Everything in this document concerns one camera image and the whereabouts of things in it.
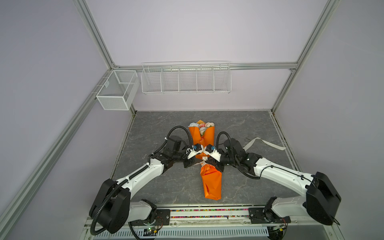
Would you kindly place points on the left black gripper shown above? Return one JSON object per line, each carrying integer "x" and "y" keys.
{"x": 191, "y": 161}

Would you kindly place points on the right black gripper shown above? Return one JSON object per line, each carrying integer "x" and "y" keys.
{"x": 215, "y": 163}

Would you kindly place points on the white printed ribbon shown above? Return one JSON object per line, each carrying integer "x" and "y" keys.
{"x": 264, "y": 142}

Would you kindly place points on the orange wrapping paper sheet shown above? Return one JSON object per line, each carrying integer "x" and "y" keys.
{"x": 204, "y": 134}

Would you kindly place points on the cream fake rose stem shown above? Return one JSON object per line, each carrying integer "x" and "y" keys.
{"x": 208, "y": 125}

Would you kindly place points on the white fake rose stem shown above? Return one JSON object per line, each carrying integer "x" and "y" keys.
{"x": 194, "y": 125}

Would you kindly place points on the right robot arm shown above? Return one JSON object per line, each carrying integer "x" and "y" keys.
{"x": 317, "y": 197}

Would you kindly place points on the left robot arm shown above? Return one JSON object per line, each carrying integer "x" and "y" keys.
{"x": 113, "y": 206}

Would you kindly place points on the small white mesh basket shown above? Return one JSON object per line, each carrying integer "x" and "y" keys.
{"x": 118, "y": 91}

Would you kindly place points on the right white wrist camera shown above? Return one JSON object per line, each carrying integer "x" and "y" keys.
{"x": 212, "y": 153}

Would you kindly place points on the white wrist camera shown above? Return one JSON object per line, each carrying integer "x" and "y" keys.
{"x": 212, "y": 153}
{"x": 195, "y": 150}

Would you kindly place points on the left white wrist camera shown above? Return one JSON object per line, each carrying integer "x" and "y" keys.
{"x": 195, "y": 150}

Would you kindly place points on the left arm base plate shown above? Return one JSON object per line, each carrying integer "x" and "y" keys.
{"x": 161, "y": 217}

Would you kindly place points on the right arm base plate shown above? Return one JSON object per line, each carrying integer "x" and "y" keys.
{"x": 257, "y": 215}

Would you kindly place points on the aluminium front rail frame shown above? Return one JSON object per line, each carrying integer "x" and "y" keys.
{"x": 219, "y": 222}

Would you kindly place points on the long white wire basket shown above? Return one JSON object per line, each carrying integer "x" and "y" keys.
{"x": 186, "y": 77}

